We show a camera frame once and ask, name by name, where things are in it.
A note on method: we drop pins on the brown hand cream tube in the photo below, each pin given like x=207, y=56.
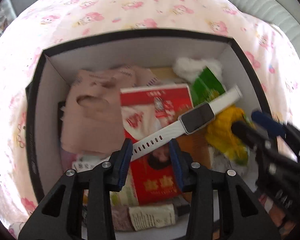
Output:
x=139, y=218

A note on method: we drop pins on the pink patterned socks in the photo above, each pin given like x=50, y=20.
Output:
x=92, y=122

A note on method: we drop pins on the green yellow snack bag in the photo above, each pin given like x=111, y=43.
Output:
x=206, y=88

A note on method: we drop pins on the white smart watch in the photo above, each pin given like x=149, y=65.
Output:
x=187, y=123

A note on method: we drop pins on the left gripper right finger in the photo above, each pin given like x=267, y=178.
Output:
x=189, y=175

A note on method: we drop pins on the red printed envelope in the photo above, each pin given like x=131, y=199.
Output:
x=149, y=121

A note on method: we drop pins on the black storage box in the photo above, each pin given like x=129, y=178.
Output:
x=60, y=194

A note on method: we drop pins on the white plush cat toy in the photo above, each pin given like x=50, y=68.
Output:
x=190, y=69

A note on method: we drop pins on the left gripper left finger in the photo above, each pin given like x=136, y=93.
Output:
x=112, y=174

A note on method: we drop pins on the pink cartoon bedspread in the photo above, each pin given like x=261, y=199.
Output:
x=49, y=22

